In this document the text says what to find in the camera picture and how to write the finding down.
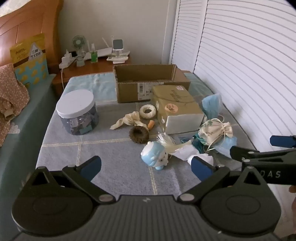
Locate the blue and white plush doll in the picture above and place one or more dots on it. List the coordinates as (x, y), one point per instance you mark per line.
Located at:
(152, 153)

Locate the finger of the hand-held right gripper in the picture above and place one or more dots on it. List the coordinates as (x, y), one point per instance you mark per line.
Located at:
(281, 141)
(245, 153)

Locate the blue face mask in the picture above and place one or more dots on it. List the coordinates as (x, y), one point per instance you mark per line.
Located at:
(225, 146)
(211, 104)

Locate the clear jar with white lid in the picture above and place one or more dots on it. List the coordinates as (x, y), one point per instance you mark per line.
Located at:
(76, 102)

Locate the person's right hand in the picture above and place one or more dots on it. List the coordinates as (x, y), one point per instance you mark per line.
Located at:
(294, 188)

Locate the white power strip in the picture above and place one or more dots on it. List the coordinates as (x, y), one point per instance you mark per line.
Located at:
(66, 63)

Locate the teal fabric ornament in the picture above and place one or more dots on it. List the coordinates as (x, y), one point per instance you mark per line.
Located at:
(198, 143)

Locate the green spray bottle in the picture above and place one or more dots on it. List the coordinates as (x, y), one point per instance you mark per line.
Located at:
(93, 56)

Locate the wooden headboard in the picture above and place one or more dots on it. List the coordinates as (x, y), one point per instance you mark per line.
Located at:
(27, 20)

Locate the brown floral cloth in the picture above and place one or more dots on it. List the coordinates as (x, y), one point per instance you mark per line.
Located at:
(11, 92)

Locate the white router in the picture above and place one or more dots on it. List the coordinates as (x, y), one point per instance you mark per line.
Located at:
(104, 52)

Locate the small green desk fan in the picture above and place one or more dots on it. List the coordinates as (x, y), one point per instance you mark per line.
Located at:
(78, 42)

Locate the brown scrunchie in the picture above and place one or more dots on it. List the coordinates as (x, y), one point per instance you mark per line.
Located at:
(133, 135)

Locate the blue-grey checked blanket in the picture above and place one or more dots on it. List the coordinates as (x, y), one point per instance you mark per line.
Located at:
(104, 153)

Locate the white phone stand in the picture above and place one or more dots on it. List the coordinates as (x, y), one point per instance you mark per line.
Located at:
(118, 44)

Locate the cream scrunchie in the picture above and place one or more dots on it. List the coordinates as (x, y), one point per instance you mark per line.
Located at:
(142, 112)

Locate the wooden nightstand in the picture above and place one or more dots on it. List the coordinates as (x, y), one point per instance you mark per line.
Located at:
(99, 68)

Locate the cream tassel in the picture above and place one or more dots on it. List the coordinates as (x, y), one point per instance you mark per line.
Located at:
(168, 144)

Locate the olive cardboard box white side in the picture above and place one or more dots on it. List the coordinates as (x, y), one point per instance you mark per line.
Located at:
(178, 99)

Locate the grey-green cup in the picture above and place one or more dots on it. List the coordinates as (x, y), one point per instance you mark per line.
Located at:
(80, 63)

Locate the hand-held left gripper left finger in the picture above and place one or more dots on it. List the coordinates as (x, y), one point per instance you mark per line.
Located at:
(91, 168)

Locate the white cloth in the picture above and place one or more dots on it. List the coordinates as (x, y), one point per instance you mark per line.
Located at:
(187, 153)

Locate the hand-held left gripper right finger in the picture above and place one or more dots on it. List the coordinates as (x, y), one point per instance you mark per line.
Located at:
(201, 169)

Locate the teal bedsheet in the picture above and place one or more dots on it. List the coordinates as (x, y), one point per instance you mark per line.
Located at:
(27, 129)

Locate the narrow white louvered door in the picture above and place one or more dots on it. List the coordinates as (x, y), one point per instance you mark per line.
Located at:
(187, 34)

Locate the wide white louvered door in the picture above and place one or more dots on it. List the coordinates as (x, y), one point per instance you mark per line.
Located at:
(254, 58)

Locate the beige cloth bow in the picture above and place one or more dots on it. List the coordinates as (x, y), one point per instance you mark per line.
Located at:
(129, 118)

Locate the yellow and blue printed package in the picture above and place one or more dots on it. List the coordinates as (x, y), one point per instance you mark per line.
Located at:
(25, 67)

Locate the white remote control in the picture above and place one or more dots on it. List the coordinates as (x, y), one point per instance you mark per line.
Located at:
(115, 59)

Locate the small orange foam piece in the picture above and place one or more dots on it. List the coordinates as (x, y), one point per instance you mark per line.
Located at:
(151, 125)

